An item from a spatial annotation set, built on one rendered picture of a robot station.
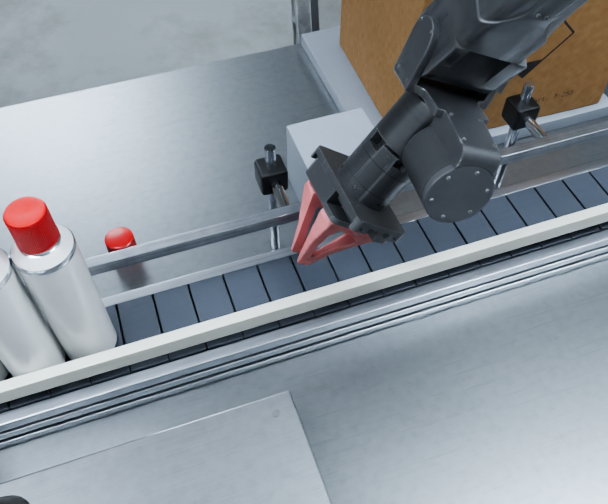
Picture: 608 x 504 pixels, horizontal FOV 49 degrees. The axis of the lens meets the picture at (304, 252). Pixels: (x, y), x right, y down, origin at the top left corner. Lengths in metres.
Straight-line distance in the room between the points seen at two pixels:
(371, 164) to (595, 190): 0.36
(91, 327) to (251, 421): 0.17
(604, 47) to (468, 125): 0.45
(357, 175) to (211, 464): 0.29
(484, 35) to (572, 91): 0.48
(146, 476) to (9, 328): 0.17
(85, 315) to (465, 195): 0.34
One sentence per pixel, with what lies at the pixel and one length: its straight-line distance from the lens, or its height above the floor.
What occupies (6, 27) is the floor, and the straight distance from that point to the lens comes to 2.82.
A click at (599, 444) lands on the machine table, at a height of 0.83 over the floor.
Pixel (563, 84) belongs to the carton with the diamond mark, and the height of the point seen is 0.90.
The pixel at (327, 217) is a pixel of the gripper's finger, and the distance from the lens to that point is 0.61.
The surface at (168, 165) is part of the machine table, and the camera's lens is 0.92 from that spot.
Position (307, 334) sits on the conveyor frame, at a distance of 0.70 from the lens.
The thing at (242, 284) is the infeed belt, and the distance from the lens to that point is 0.72.
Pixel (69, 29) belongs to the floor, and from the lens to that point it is 2.73.
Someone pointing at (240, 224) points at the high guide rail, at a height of 0.96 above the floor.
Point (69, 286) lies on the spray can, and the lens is 0.59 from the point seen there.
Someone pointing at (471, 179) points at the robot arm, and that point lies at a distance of 0.53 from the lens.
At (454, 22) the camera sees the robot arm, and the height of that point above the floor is 1.18.
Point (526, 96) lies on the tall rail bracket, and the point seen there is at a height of 0.98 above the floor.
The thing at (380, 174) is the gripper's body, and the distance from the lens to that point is 0.60.
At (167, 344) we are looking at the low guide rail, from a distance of 0.66.
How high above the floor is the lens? 1.47
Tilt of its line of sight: 53 degrees down
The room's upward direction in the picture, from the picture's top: straight up
